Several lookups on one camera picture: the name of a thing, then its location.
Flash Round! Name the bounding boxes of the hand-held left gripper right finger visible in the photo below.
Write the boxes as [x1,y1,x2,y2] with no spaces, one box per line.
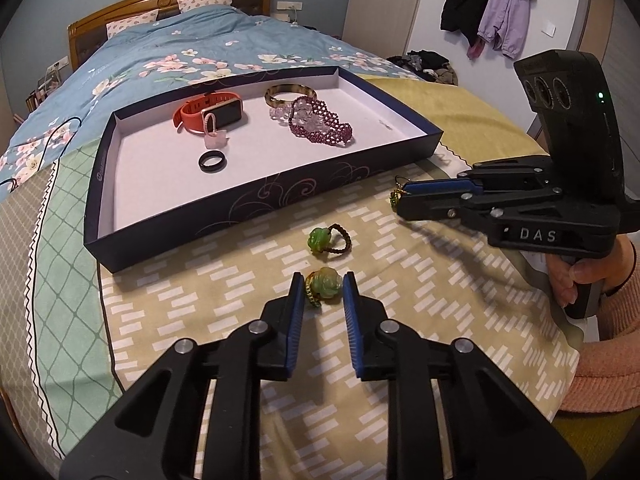
[342,271,586,480]

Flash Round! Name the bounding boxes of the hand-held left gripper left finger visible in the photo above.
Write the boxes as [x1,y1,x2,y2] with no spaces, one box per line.
[59,272,307,480]

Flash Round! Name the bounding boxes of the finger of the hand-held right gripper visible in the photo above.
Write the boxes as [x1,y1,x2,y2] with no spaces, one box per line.
[396,189,567,222]
[403,154,565,197]

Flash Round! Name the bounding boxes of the yellow-green stone ring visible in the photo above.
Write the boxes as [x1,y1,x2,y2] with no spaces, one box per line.
[305,269,346,307]

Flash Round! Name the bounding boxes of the purple bead bracelet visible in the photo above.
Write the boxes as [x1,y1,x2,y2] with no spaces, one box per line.
[287,97,356,150]

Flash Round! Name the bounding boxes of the clear bead bracelet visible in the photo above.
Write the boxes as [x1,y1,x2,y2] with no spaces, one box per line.
[270,102,321,129]

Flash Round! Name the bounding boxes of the black ring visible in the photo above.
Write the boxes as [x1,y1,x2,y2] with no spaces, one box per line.
[198,152,229,173]

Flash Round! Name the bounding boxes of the tortoiseshell bangle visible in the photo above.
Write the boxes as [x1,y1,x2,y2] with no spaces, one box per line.
[264,83,318,110]

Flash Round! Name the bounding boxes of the pink charm ring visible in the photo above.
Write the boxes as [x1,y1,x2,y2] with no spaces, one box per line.
[201,111,230,150]

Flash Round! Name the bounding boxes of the dark blue shallow box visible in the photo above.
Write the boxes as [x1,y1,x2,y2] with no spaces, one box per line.
[82,64,444,273]

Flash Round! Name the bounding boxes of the orange smartwatch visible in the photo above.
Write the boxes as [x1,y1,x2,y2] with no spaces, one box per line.
[172,91,244,136]

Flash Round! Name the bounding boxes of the person's right forearm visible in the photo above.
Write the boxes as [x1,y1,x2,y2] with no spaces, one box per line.
[550,280,640,417]

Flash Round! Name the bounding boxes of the person's right hand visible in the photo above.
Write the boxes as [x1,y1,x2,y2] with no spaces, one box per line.
[547,232,640,311]

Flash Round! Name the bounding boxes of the yellow cloth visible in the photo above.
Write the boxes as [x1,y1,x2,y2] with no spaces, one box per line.
[357,75,556,173]

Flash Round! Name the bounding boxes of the beige dash-pattern cloth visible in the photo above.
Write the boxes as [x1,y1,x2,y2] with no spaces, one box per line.
[97,150,581,480]

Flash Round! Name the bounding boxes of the dark clothes pile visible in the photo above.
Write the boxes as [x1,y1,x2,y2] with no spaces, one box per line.
[387,50,458,86]

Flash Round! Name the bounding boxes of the purple jacket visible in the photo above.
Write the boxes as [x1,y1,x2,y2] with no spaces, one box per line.
[467,0,537,61]

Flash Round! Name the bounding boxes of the black jacket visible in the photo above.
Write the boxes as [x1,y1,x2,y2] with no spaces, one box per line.
[440,0,496,48]

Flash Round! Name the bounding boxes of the green lattice cloth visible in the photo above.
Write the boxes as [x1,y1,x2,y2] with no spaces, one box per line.
[0,125,128,461]

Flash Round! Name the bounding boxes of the dotted white pillow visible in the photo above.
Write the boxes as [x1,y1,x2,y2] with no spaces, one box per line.
[177,0,234,13]
[106,12,160,40]

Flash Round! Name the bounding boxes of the olive diamond-pattern cloth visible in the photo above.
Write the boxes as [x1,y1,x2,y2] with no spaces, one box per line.
[0,162,56,246]

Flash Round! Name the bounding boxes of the blue floral blanket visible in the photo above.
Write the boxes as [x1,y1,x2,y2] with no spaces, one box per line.
[0,5,426,201]

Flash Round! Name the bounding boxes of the bottles on nightstand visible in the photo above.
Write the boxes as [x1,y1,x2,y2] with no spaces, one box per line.
[25,70,66,112]

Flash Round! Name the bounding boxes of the wooden bed headboard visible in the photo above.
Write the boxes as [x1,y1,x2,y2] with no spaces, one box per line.
[67,0,273,73]

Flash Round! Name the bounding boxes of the green stone ring brown band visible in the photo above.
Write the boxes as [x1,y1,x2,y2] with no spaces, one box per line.
[307,223,351,257]

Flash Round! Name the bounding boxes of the black cable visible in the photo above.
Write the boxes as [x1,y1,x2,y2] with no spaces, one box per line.
[0,116,86,191]

